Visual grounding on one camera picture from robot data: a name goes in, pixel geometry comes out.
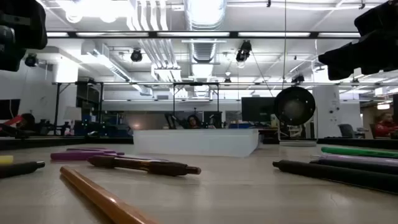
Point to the black background workstation frame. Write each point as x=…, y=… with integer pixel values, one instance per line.
x=57, y=109

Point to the grey office chair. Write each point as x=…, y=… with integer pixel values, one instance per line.
x=346, y=130

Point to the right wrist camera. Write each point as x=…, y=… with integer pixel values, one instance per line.
x=379, y=18

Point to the orange wooden pencil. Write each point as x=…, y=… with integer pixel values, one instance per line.
x=102, y=196

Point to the person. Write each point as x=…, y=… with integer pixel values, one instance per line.
x=385, y=126
x=28, y=121
x=194, y=122

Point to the black ceiling spotlight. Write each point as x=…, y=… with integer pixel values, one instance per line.
x=244, y=53
x=31, y=60
x=136, y=56

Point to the black aluminium table frame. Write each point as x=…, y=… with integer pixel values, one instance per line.
x=62, y=143

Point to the red flat strip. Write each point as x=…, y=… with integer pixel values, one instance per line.
x=14, y=120

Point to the translucent plastic supply box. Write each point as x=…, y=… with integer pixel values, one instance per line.
x=192, y=143

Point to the black overhead light bar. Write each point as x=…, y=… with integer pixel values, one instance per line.
x=314, y=34

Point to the brown retractable pen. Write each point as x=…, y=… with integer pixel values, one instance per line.
x=161, y=168

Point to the purple scissors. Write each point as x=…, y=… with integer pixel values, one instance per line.
x=74, y=155

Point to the light purple pen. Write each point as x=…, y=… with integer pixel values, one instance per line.
x=367, y=160

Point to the white round base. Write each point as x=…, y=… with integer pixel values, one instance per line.
x=298, y=143

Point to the black pen silver tip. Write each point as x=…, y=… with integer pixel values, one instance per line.
x=18, y=169

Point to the yellow highlighter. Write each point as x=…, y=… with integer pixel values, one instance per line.
x=5, y=159

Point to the white lampshade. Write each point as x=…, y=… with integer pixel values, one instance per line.
x=72, y=114

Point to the thick black marker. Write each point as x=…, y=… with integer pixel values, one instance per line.
x=326, y=174

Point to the green marker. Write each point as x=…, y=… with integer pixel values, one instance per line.
x=357, y=152

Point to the cylindrical spot lamp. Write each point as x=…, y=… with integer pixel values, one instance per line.
x=293, y=105

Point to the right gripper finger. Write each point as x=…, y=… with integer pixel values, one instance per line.
x=328, y=60
x=353, y=51

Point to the black monitor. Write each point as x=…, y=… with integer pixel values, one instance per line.
x=9, y=109
x=256, y=109

